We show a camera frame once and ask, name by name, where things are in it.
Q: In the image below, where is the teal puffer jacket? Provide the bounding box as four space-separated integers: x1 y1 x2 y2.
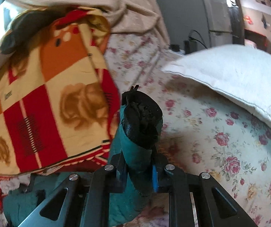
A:
3 86 163 226

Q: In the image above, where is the floral bed sheet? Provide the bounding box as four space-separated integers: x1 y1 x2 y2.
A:
0 33 271 227

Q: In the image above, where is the red checkered rose blanket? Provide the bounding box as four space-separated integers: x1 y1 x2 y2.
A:
0 7 120 177

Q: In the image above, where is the white pillow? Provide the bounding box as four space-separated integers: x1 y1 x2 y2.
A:
162 44 271 128

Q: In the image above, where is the beige blanket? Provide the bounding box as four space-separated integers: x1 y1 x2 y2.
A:
6 0 169 47

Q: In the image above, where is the black charger with cable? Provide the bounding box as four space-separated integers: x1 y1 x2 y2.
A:
169 30 208 55

